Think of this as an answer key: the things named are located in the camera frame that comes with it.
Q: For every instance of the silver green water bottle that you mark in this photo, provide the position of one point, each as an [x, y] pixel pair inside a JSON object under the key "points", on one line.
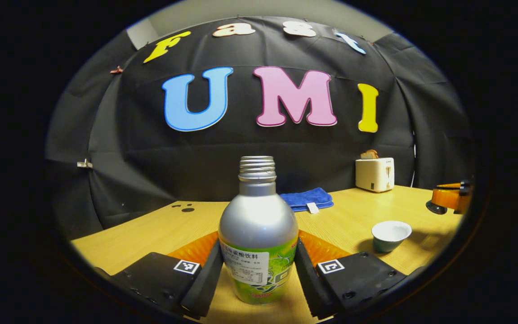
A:
{"points": [[259, 220]]}

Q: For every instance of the white toaster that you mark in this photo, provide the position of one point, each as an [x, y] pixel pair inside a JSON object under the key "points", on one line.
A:
{"points": [[373, 175]]}

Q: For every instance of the toasted bread slice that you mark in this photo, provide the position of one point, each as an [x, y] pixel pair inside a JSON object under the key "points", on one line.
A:
{"points": [[369, 155]]}

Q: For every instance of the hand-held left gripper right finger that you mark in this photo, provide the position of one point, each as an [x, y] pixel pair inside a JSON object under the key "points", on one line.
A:
{"points": [[308, 288]]}

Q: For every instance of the silver metal clip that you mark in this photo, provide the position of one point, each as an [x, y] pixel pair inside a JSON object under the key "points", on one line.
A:
{"points": [[84, 164]]}

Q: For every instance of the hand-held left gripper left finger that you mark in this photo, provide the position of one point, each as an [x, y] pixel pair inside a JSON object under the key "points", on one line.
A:
{"points": [[205, 288]]}

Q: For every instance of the teal teacup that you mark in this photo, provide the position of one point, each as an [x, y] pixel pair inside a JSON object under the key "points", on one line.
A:
{"points": [[389, 245]]}

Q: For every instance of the blue folded towel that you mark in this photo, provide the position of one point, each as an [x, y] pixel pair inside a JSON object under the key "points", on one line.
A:
{"points": [[306, 198]]}

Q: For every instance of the black backdrop cloth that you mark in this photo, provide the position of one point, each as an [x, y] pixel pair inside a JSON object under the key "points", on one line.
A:
{"points": [[151, 157]]}

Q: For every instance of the red clip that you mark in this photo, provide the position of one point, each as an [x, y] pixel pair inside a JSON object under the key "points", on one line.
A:
{"points": [[116, 70]]}

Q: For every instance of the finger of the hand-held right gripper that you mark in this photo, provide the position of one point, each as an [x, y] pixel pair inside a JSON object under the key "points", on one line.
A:
{"points": [[452, 200], [463, 185]]}

